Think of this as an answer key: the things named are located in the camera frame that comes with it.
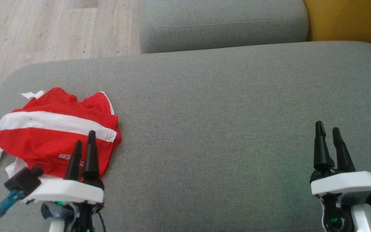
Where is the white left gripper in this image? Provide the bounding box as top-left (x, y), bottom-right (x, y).
top-left (21, 130), bottom-right (105, 204)

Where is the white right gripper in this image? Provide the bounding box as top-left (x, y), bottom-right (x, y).
top-left (310, 121), bottom-right (371, 196)

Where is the red shorts white stripe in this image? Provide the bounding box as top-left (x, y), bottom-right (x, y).
top-left (0, 87), bottom-right (122, 179)

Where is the grey sofa seat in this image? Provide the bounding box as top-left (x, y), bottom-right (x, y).
top-left (0, 41), bottom-right (371, 232)

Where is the yellow cushion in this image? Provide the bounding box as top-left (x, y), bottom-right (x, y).
top-left (303, 0), bottom-right (371, 54)

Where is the grey sofa cushion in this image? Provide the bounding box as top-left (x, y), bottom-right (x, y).
top-left (139, 0), bottom-right (309, 54)

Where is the black left cable teal plug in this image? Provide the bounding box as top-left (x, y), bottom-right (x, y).
top-left (0, 189), bottom-right (25, 232)

